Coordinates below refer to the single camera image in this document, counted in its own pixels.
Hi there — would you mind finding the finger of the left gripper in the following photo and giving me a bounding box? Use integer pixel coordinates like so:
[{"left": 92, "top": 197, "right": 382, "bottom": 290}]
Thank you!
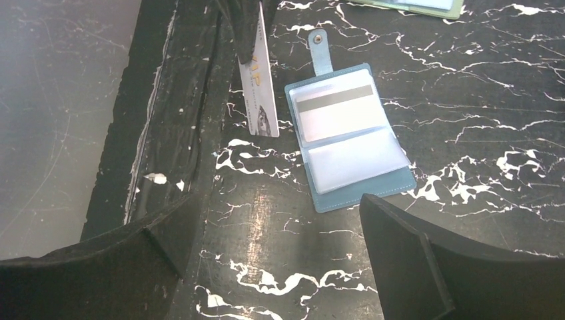
[{"left": 217, "top": 0, "right": 279, "bottom": 64}]

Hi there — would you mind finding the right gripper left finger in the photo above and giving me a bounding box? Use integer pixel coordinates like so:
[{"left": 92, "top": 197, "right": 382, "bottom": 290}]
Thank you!
[{"left": 1, "top": 195, "right": 201, "bottom": 319}]

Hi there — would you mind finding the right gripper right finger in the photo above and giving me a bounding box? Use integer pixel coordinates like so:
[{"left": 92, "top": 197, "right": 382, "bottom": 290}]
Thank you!
[{"left": 359, "top": 194, "right": 564, "bottom": 319}]

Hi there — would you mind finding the VIP credit card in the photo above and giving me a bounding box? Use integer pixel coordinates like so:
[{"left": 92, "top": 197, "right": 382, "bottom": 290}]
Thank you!
[{"left": 239, "top": 3, "right": 280, "bottom": 137}]

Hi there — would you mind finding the blue leather card holder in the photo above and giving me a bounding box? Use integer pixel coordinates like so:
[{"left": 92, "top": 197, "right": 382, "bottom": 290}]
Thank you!
[{"left": 284, "top": 29, "right": 416, "bottom": 213}]

